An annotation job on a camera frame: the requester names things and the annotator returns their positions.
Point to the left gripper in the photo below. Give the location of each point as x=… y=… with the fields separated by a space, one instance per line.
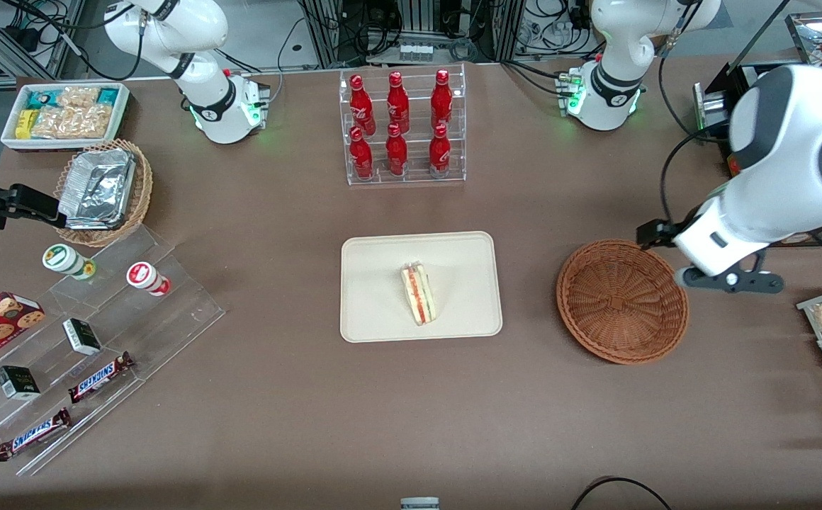
x=657 y=233

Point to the triangular sandwich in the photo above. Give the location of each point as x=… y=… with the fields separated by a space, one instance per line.
x=419 y=294

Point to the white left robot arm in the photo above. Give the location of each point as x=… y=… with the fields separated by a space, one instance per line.
x=786 y=156

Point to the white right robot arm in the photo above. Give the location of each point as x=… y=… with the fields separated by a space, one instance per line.
x=212 y=99

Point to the brown wicker basket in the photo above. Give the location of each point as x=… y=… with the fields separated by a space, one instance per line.
x=620 y=301

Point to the light wicker basket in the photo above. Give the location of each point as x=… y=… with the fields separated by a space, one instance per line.
x=143 y=191

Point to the shiny metal tray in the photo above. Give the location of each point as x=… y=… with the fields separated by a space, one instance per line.
x=811 y=35

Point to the cream plastic tray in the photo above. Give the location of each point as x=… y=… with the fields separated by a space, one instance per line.
x=383 y=290

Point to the white snack bin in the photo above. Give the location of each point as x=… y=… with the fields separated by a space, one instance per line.
x=10 y=138

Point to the green lid sunflower cup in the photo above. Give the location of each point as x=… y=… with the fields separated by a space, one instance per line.
x=64 y=259

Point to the yellow snack packet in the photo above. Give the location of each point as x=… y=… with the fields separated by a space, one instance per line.
x=24 y=124

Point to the silver foil packets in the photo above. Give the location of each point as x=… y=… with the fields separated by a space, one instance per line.
x=99 y=195

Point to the aluminium foil food container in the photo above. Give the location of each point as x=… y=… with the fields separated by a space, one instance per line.
x=103 y=157

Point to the large clear cracker pack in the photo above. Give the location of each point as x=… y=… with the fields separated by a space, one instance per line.
x=74 y=122

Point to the green snack packet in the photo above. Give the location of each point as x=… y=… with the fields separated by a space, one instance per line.
x=46 y=98

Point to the small clear cracker pack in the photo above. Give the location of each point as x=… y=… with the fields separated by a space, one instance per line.
x=79 y=95

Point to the small black carton box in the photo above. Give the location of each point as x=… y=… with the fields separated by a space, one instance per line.
x=82 y=336
x=18 y=382

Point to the teal snack packet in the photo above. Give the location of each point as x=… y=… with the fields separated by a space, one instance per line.
x=108 y=95

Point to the red lid yogurt cup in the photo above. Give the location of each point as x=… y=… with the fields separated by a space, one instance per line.
x=145 y=278

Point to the silver metal box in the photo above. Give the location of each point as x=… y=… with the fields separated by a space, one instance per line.
x=710 y=106

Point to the Snickers chocolate bar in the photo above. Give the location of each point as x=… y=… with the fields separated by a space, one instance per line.
x=101 y=377
x=34 y=434

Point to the clear acrylic tiered shelf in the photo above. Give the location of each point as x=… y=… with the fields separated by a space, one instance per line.
x=170 y=319

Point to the red cola bottle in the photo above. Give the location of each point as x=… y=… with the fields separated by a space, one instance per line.
x=396 y=150
x=361 y=154
x=440 y=150
x=361 y=105
x=441 y=99
x=397 y=103

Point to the clear acrylic bottle rack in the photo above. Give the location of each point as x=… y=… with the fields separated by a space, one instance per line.
x=411 y=177

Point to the grey white small device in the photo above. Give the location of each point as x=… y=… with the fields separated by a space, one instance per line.
x=419 y=503

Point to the white power strip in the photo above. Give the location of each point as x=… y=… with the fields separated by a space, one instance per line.
x=416 y=52

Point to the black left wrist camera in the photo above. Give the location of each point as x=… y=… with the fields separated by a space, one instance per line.
x=657 y=234

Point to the aluminium frame rack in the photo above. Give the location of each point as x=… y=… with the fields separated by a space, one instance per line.
x=326 y=32

